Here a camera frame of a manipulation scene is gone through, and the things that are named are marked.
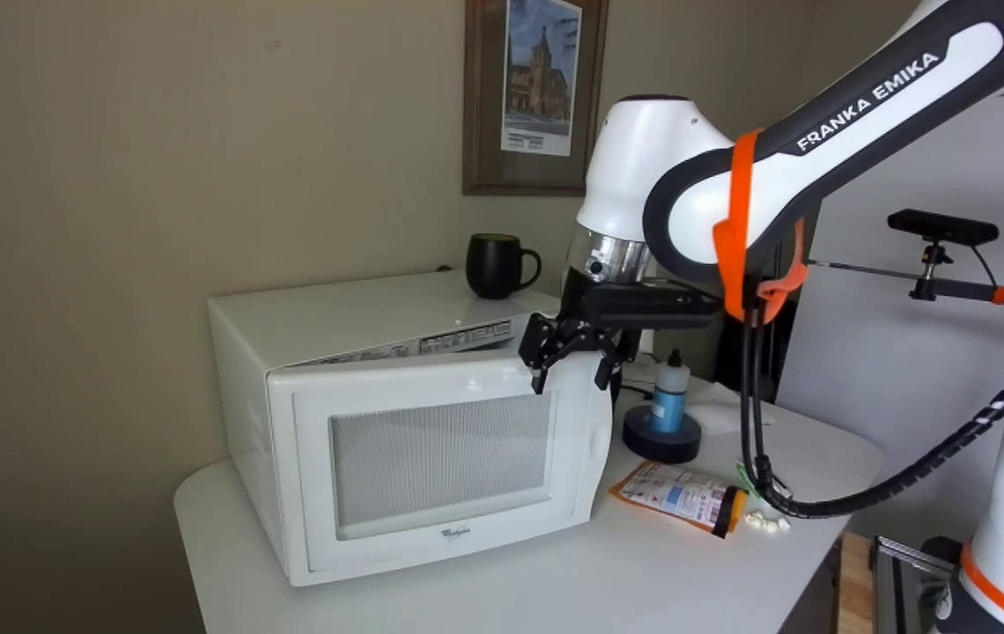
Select black camera boom mount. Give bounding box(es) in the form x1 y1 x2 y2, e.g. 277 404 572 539
820 240 1004 317

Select small white pieces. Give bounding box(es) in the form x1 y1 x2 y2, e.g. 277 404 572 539
743 503 795 539

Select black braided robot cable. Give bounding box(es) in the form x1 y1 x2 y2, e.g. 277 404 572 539
735 306 1004 524

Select orange cable strap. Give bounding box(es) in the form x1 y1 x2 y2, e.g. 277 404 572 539
707 128 817 327

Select framed wall picture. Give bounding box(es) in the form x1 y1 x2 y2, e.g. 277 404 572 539
458 0 612 199

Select white bottle blue label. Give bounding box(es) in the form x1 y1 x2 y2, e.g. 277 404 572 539
649 346 693 440

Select black ceramic mug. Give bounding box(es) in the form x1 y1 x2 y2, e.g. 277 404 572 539
463 230 548 303

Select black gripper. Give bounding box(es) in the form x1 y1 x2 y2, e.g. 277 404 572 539
519 265 646 398

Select white microwave body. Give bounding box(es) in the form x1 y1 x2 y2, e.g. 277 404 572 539
203 267 625 591

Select black stereo camera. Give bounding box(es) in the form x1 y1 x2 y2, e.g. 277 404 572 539
883 204 1004 251

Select white microwave door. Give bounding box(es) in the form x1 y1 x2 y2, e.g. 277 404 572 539
285 346 619 589

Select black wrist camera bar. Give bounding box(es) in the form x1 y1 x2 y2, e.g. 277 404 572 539
574 281 726 334

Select orange snack pouch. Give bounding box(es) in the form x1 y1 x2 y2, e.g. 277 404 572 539
609 456 755 542

